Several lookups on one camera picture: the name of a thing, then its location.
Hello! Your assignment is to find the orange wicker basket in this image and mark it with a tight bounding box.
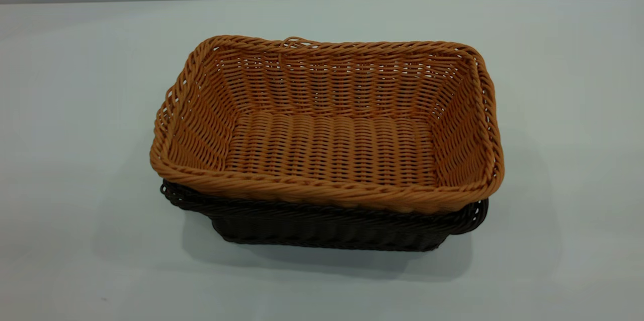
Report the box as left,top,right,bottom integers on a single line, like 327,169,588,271
149,35,505,214

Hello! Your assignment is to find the black wicker basket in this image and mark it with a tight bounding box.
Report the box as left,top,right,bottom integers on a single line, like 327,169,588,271
160,180,489,252

